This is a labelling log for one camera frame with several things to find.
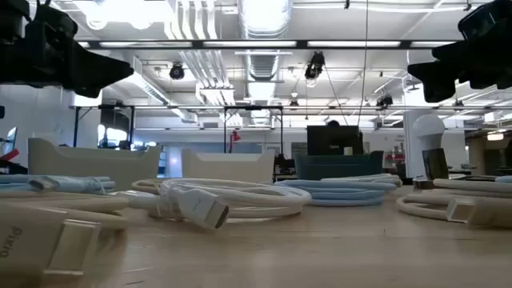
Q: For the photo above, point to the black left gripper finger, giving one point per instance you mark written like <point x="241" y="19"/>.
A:
<point x="96" y="70"/>

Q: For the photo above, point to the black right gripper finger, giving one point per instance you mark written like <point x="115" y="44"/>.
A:
<point x="440" y="78"/>
<point x="460" y="50"/>

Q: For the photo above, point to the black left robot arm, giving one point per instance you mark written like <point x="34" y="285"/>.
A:
<point x="12" y="18"/>

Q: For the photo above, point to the white light bulb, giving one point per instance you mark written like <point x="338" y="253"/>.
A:
<point x="429" y="128"/>

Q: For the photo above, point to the dark rectangular stand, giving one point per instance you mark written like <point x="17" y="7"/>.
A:
<point x="435" y="164"/>

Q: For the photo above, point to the beige plastic bin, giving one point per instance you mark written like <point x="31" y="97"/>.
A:
<point x="92" y="164"/>

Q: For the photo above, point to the person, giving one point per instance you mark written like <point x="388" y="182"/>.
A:
<point x="333" y="122"/>

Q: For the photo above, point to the black computer monitor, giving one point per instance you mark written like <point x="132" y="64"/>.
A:
<point x="334" y="140"/>

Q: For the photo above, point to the blue plastic bin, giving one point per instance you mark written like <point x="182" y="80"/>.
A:
<point x="340" y="166"/>

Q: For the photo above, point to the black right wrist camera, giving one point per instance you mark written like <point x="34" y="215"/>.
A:
<point x="484" y="18"/>

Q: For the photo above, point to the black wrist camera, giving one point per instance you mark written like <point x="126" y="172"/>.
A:
<point x="54" y="22"/>
<point x="484" y="18"/>

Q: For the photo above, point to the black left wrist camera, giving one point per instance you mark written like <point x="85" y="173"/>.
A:
<point x="54" y="22"/>

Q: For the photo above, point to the black hanging camera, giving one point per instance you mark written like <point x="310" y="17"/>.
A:
<point x="176" y="71"/>
<point x="315" y="66"/>

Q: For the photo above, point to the black aluminium rig frame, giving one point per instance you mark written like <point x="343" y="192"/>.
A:
<point x="302" y="44"/>

